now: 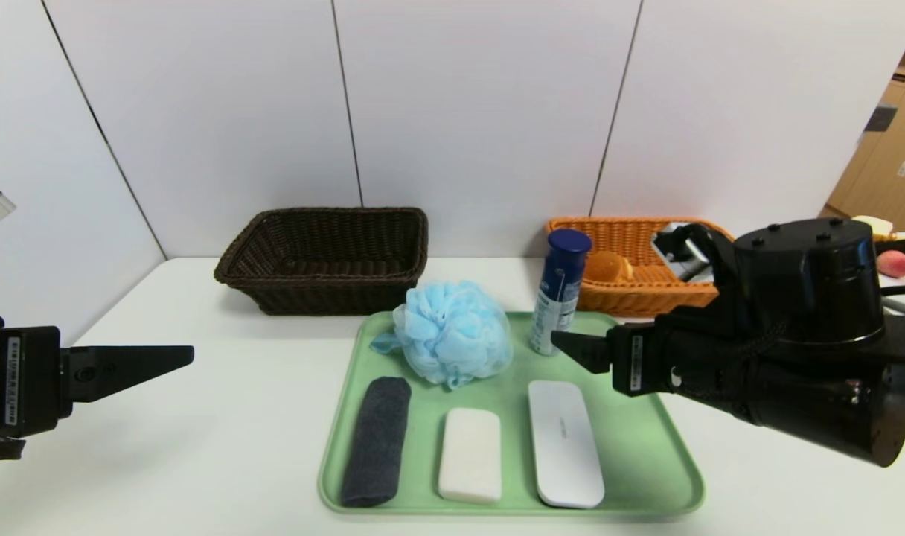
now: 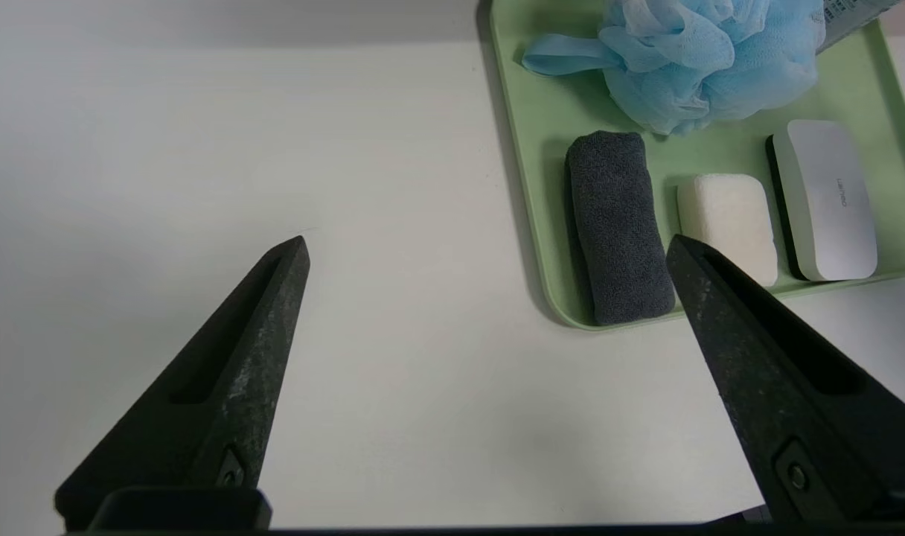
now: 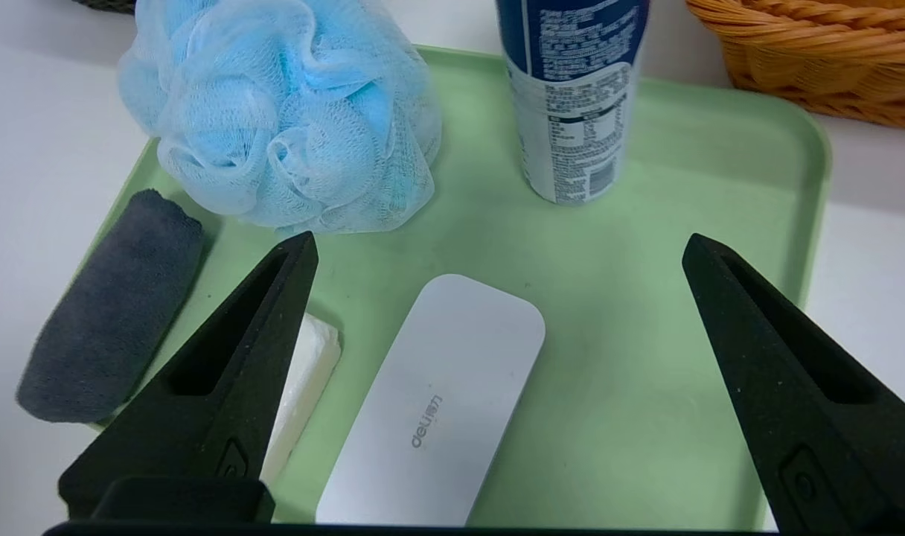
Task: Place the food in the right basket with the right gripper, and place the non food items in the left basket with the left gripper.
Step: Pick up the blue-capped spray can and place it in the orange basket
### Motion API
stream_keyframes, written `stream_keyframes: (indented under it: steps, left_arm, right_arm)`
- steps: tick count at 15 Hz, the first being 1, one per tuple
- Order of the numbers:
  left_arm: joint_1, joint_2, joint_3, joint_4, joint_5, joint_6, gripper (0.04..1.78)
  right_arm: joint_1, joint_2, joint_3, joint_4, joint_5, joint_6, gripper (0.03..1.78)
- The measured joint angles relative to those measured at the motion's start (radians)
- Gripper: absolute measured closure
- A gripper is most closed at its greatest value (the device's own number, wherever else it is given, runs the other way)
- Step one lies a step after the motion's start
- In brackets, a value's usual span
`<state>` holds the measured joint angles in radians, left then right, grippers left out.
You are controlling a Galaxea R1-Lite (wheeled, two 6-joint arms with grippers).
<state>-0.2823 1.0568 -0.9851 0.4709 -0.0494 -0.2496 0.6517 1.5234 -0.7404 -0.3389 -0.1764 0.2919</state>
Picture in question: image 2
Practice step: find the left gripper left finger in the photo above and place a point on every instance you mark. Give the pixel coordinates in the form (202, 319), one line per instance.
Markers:
(229, 402)

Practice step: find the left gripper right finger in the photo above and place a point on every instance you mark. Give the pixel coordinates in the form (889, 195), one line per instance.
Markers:
(787, 402)

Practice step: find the white soap bar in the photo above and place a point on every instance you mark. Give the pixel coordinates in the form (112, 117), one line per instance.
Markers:
(728, 212)

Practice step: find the dark grey towel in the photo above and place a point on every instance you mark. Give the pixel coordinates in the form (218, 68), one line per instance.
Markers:
(620, 231)

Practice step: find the blue mesh bath pouf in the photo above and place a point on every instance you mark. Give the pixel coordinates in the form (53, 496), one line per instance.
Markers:
(705, 67)

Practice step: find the blue white spray can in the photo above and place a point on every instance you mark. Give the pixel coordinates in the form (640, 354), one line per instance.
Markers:
(847, 18)

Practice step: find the white oblong case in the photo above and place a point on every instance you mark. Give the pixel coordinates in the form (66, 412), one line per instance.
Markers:
(832, 201)

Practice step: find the green plastic tray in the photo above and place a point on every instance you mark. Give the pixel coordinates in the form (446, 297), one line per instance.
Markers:
(542, 149)

